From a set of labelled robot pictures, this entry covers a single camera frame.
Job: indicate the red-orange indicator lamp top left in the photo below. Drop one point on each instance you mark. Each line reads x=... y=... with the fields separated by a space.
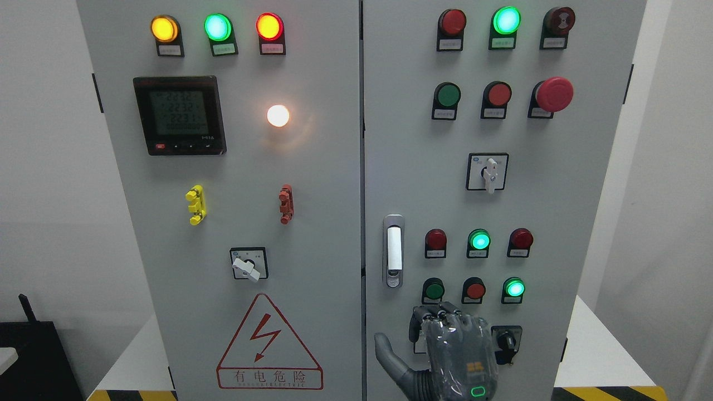
x=271 y=34

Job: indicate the white glowing indicator lamp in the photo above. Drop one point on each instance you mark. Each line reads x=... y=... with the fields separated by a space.
x=278 y=115

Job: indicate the red push button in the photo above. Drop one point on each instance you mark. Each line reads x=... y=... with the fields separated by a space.
x=496 y=96
x=473 y=291

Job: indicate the red indicator lamp middle right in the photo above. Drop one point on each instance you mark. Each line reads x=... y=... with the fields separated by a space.
x=520 y=243

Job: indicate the green indicator lamp top right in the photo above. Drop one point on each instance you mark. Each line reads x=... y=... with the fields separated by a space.
x=503 y=29

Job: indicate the grey left cabinet door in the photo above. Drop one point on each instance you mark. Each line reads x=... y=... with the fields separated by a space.
x=314 y=261

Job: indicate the green indicator lamp top left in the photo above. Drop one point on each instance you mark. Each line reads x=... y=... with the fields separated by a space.
x=220 y=33

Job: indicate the green indicator lamp middle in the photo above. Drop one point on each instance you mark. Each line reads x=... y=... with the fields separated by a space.
x=478 y=244

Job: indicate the green push button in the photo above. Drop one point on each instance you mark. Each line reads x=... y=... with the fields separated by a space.
x=445 y=102
x=432 y=291

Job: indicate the white rotary switch upper right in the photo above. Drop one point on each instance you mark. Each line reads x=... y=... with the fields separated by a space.
x=487 y=172

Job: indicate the red electric hazard warning sticker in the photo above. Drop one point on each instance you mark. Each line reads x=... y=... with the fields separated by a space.
x=265 y=353

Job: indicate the green indicator lamp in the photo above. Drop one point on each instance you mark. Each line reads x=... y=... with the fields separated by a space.
x=478 y=244
x=503 y=29
x=220 y=33

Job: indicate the red indicator lamp top right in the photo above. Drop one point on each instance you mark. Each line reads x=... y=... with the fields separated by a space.
x=450 y=30

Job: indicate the white rotary switch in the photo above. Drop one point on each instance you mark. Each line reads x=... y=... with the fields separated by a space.
x=420 y=347
x=487 y=172

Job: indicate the red terminal connector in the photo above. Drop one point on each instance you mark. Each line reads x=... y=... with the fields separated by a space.
x=287 y=208

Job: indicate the green lit button lower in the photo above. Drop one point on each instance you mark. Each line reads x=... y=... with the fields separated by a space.
x=513 y=290

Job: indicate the red emergency stop mushroom button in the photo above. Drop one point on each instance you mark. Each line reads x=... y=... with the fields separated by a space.
x=550 y=96

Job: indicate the white rotary switch left door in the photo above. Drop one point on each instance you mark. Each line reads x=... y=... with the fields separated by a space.
x=249 y=263

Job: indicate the yellow indicator lamp top left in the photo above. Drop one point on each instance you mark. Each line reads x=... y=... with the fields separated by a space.
x=168 y=36

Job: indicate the red indicator lamp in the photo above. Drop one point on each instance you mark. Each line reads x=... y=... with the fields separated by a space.
x=520 y=243
x=450 y=30
x=435 y=244

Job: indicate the green push button lower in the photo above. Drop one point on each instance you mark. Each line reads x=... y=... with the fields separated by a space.
x=432 y=291

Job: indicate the black key selector switch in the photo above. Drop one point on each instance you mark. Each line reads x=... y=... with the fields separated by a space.
x=507 y=339

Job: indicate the grey cabinet door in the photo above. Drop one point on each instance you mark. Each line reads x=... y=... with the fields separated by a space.
x=417 y=167
x=314 y=261

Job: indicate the red indicator lamp middle left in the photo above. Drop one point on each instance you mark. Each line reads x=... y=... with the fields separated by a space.
x=435 y=244

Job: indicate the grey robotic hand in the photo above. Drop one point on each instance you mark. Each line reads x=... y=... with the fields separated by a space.
x=461 y=355

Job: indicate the black box at left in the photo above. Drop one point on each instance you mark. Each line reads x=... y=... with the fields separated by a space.
x=42 y=371

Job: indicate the red push button upper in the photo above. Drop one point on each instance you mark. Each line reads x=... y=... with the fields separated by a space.
x=496 y=96

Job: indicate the red push button lower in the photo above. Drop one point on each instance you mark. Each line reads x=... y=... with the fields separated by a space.
x=473 y=291

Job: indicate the white rotary switch lower right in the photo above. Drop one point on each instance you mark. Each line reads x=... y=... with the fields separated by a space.
x=420 y=347

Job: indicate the grey right cabinet door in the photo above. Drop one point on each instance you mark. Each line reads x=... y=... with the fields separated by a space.
x=417 y=167

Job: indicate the green push button upper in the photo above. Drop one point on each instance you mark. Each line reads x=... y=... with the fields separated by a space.
x=445 y=102

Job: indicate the silver door handle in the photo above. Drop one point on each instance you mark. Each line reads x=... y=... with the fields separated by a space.
x=392 y=256

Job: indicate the yellow terminal connector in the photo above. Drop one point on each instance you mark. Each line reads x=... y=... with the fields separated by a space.
x=196 y=204

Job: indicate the dark red buzzer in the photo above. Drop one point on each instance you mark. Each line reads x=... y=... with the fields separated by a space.
x=557 y=24

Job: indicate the black digital power meter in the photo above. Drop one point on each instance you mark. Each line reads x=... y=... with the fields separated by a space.
x=180 y=115

